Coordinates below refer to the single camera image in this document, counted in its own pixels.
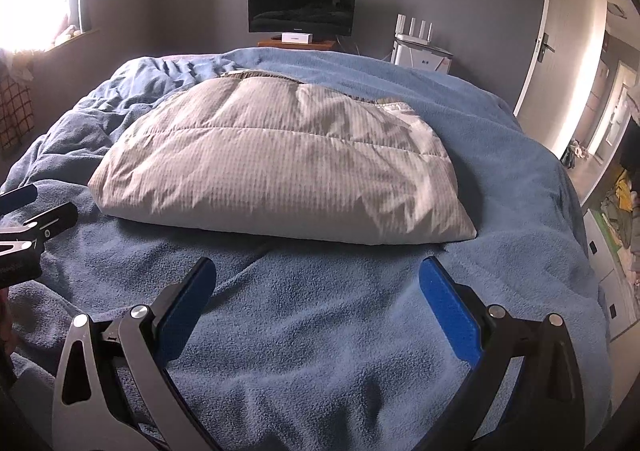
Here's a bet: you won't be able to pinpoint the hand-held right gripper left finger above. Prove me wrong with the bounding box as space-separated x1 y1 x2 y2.
50 257 218 451

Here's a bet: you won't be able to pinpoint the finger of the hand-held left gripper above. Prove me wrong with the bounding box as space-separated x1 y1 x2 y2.
0 183 40 214
0 202 80 253

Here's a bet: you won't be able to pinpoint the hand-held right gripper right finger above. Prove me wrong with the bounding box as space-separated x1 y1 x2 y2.
419 256 587 451

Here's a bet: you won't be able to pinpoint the cream hooded puffer jacket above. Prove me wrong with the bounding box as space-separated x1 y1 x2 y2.
87 70 478 246

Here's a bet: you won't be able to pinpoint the pile of clothes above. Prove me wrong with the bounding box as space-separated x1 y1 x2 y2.
597 165 640 274

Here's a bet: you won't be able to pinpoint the checkered cloth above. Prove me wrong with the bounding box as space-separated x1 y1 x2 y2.
0 75 34 158

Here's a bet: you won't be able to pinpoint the blue fleece blanket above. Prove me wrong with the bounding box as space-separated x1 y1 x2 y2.
0 48 613 451

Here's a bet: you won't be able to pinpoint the white drawer cabinet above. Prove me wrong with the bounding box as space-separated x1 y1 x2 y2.
581 208 640 343

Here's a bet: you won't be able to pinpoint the small items on hallway floor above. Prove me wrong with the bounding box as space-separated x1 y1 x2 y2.
561 140 589 168

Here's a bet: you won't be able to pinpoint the white router with antennas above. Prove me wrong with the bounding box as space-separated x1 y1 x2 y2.
394 14 453 59

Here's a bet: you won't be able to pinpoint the white door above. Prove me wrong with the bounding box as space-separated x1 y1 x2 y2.
514 0 609 162

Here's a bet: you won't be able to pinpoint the wooden stand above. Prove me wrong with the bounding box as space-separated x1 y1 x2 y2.
257 40 336 52

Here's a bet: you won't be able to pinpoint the black flat screen monitor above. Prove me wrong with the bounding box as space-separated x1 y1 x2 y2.
248 0 359 39

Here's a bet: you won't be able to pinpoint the metal door handle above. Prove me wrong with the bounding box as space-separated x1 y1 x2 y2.
535 33 557 63

